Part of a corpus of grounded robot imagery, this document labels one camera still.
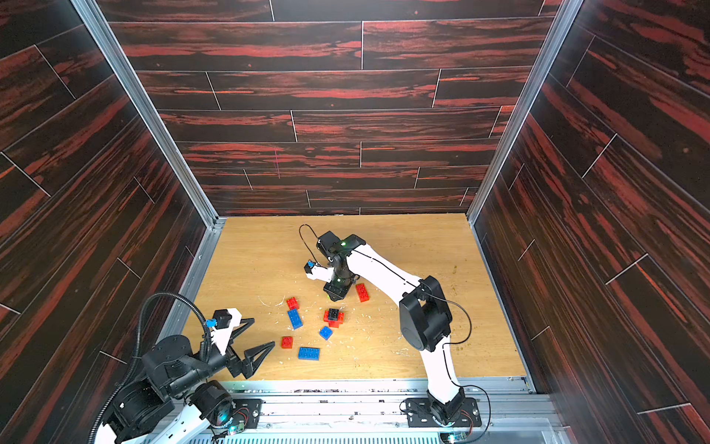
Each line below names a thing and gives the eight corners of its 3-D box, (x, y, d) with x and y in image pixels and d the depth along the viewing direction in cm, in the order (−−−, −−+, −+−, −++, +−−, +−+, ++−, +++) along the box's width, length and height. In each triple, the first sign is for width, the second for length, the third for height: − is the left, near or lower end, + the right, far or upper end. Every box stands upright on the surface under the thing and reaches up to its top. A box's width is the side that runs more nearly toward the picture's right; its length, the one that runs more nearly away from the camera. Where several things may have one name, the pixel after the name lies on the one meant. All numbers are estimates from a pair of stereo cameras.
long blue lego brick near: (298, 360, 85) (297, 358, 83) (299, 349, 87) (298, 347, 85) (319, 360, 85) (319, 358, 83) (320, 349, 87) (320, 347, 85)
